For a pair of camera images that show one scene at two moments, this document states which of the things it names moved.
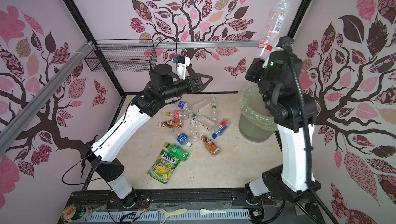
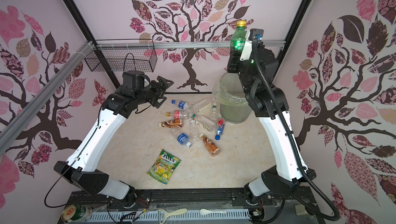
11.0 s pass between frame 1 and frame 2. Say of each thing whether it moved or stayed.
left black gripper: moved
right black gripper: moved
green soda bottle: moved
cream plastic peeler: stayed
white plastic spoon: stayed
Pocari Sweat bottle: stayed
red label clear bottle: stayed
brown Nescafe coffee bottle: stayed
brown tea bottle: stayed
